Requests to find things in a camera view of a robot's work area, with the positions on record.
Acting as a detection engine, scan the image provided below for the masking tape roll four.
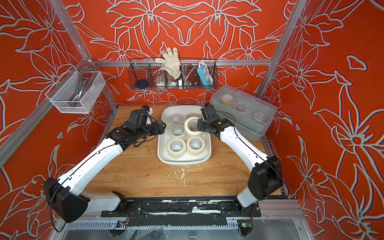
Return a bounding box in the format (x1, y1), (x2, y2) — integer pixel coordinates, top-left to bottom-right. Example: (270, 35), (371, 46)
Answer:
(184, 117), (202, 136)

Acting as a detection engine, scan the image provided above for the masking tape roll three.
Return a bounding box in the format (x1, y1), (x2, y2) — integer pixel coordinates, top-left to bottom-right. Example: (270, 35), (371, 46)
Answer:
(170, 124), (187, 139)

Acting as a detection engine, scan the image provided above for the masking tape roll two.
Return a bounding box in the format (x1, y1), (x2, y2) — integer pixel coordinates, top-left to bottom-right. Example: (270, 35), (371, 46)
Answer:
(168, 113), (185, 125)

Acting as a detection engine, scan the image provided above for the white plastic storage tray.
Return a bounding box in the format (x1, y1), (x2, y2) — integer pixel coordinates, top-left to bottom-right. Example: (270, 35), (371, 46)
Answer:
(158, 105), (212, 167)

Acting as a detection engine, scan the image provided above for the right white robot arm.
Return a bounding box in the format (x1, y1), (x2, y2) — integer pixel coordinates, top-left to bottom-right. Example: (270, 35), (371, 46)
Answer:
(198, 105), (284, 208)

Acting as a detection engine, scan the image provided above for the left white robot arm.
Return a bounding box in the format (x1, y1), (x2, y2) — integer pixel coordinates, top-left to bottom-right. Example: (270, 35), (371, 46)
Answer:
(43, 106), (167, 223)

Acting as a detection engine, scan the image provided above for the masking tape roll seven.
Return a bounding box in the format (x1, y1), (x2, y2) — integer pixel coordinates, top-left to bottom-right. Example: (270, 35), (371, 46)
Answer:
(186, 113), (202, 119)

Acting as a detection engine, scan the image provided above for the masking tape roll six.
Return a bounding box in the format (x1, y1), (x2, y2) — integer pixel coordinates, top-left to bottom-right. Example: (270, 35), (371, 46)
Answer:
(187, 136), (206, 156)

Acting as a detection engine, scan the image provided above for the grey lidded plastic box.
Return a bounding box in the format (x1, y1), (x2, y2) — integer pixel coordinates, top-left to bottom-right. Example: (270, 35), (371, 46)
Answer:
(210, 85), (277, 142)

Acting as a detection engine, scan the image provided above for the masking tape roll five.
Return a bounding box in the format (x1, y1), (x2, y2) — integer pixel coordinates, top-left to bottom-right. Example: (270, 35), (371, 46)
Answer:
(167, 138), (187, 160)

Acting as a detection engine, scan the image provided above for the dark blue round container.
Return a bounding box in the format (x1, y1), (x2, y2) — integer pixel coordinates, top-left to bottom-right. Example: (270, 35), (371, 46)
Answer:
(136, 79), (149, 89)

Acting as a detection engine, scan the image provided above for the blue white device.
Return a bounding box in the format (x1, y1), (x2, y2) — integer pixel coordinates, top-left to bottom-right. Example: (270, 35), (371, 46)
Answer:
(197, 61), (214, 89)

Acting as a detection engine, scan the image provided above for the white power strip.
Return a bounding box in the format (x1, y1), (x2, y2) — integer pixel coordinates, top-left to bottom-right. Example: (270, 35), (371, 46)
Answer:
(156, 74), (166, 90)

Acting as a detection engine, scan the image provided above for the white work glove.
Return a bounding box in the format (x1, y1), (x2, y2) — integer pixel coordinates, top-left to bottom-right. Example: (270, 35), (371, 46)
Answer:
(155, 47), (181, 80)

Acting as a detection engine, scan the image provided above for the black wire wall basket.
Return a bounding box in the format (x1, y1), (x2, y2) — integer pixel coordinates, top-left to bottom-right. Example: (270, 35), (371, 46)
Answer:
(129, 58), (219, 90)

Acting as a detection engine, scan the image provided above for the white mesh wall basket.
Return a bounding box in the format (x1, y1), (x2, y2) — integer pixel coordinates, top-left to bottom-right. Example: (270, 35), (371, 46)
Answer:
(45, 67), (106, 114)

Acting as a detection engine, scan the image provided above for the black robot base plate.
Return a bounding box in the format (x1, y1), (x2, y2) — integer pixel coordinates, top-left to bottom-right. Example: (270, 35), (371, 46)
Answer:
(101, 196), (261, 227)

